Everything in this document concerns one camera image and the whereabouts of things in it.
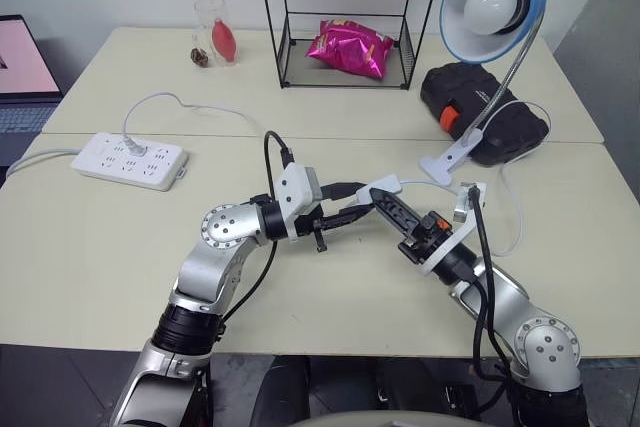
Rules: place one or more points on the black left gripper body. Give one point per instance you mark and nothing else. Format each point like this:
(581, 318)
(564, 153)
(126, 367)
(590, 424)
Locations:
(320, 224)

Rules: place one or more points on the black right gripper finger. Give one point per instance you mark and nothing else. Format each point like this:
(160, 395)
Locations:
(387, 214)
(402, 209)

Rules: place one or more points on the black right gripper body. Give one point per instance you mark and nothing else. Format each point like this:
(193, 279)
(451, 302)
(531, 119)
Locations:
(425, 239)

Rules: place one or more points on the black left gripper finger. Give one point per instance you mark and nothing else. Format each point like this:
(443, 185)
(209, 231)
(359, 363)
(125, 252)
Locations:
(347, 217)
(345, 189)

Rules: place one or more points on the white plug adapter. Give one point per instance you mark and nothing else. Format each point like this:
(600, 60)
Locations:
(385, 183)

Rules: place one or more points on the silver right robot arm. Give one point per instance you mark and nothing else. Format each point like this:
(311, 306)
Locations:
(500, 297)

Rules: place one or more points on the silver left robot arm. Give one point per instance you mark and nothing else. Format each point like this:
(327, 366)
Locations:
(200, 272)

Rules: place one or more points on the blue clip desk lamp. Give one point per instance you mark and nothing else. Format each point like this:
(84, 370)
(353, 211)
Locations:
(500, 54)

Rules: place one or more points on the black tool case orange latch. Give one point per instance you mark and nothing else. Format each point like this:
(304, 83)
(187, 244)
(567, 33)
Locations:
(460, 89)

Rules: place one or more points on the pink snack bag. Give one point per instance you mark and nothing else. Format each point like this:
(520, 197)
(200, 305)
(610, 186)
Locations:
(350, 49)

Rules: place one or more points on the red bulb-shaped object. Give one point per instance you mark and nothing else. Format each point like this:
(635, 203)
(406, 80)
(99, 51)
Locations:
(224, 39)

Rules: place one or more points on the small brown object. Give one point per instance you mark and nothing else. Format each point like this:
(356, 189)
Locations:
(199, 57)

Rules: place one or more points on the white power strip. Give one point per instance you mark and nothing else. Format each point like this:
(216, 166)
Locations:
(125, 167)

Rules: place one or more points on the clear glass cup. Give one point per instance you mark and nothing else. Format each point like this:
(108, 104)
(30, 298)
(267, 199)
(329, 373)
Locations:
(205, 22)

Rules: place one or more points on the white round light bulb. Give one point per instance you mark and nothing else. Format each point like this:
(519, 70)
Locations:
(490, 4)

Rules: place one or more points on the grey laptop with pink screen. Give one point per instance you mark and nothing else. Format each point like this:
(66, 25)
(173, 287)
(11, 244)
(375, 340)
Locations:
(22, 57)

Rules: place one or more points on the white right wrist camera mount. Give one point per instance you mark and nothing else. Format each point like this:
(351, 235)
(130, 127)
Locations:
(445, 247)

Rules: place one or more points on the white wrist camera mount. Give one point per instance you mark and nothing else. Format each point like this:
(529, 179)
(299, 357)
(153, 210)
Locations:
(445, 247)
(292, 187)

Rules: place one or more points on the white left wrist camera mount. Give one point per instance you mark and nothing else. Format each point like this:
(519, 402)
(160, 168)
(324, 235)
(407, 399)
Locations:
(292, 187)

